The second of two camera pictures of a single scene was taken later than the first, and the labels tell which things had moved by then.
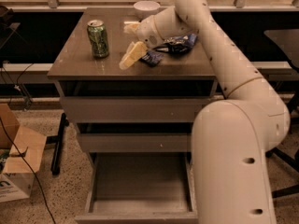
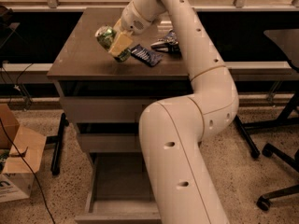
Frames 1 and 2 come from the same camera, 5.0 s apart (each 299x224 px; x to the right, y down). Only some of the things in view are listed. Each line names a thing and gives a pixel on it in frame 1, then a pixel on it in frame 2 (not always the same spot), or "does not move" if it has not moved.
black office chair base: (291, 161) does not move
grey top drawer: (136, 101) does not move
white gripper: (149, 31) to (133, 21)
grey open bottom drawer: (140, 188) does not move
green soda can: (98, 37) to (105, 36)
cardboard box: (24, 147) does not move
